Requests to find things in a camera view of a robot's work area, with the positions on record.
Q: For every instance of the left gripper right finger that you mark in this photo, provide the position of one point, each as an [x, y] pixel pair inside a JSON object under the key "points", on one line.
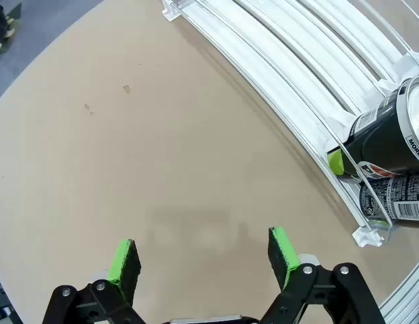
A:
{"points": [[285, 260]]}

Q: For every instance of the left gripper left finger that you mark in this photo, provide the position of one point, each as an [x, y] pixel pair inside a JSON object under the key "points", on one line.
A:
{"points": [[123, 266]]}

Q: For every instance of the white can dispenser rack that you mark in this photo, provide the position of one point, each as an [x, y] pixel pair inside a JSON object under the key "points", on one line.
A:
{"points": [[297, 50]]}

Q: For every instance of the aluminium profile table frame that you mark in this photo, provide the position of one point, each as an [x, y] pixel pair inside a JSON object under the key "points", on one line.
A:
{"points": [[408, 297]]}

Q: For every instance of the dark equipment on floor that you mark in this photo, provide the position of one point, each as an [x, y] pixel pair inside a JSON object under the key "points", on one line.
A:
{"points": [[3, 20]]}

